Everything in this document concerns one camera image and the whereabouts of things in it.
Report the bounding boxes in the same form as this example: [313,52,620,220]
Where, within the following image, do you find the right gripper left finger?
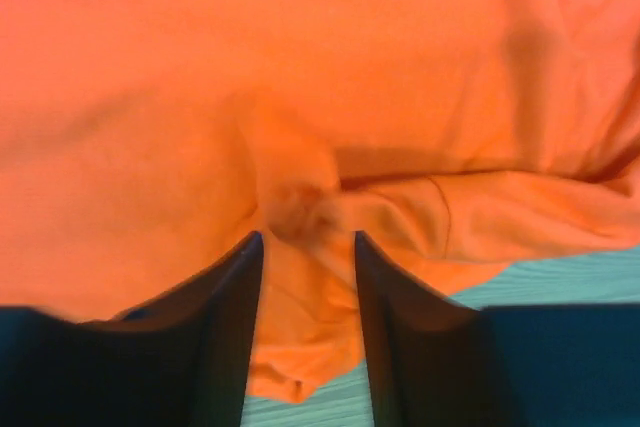
[1,233,264,426]

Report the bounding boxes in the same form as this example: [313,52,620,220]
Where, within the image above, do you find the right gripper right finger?
[354,232,639,426]

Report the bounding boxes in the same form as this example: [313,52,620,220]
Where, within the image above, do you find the orange t shirt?
[1,0,639,402]

